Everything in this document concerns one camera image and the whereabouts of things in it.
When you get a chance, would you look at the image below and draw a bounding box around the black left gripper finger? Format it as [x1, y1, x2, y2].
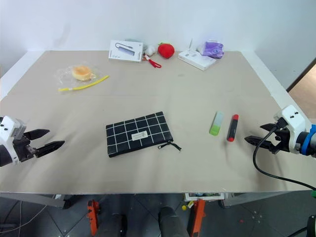
[35, 140, 66, 158]
[24, 128, 51, 141]

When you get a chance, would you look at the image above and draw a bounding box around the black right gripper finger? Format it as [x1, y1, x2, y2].
[244, 135, 272, 151]
[260, 122, 279, 133]

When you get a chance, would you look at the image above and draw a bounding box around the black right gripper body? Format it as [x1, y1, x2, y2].
[269, 127, 293, 155]

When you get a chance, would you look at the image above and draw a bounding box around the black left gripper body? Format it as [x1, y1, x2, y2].
[12, 132, 37, 163]

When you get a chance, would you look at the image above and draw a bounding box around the black grid pencil pouch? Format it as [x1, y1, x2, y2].
[105, 111, 182, 158]

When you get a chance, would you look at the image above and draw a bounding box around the black marker with red ends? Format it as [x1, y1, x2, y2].
[226, 114, 239, 143]

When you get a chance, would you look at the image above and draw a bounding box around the green and white eraser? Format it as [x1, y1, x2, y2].
[208, 111, 225, 136]

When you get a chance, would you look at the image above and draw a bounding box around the white tray under table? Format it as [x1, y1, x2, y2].
[185, 192, 225, 200]

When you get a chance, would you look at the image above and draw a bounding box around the round bread bun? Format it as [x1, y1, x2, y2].
[71, 64, 96, 82]

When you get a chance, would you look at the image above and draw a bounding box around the orange table clamp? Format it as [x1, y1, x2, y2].
[192, 199, 206, 237]
[86, 199, 100, 237]

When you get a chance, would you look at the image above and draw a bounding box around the beige table mat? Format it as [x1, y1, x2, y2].
[0, 50, 316, 194]

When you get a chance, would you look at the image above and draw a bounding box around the purple plastic packet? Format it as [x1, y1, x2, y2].
[197, 39, 225, 59]

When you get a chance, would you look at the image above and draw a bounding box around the flat white carton box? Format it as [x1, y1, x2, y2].
[178, 49, 217, 71]

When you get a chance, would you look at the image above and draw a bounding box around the dark rounded shape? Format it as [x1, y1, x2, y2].
[158, 206, 190, 237]

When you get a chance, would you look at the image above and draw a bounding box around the white USB hub box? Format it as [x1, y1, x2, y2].
[108, 39, 144, 63]

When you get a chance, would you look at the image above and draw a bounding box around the red strawberry plush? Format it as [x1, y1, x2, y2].
[158, 41, 175, 59]

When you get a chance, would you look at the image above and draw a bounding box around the white garlic plush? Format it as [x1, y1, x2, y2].
[144, 43, 157, 56]

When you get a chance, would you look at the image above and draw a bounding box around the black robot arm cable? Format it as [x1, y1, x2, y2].
[252, 118, 316, 191]

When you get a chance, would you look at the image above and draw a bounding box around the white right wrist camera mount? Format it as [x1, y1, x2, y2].
[274, 105, 312, 155]

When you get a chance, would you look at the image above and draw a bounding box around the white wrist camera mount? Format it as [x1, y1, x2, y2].
[0, 116, 27, 165]
[274, 105, 312, 155]

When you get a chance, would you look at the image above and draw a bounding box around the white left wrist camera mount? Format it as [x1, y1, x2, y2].
[0, 116, 27, 165]

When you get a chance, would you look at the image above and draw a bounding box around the grey table frame bar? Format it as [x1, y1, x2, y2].
[0, 192, 66, 208]
[222, 190, 316, 207]

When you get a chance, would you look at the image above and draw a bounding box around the thin grey floor cable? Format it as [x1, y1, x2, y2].
[0, 197, 48, 233]

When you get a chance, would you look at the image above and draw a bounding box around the red lanyard strap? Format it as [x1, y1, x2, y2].
[142, 54, 162, 69]

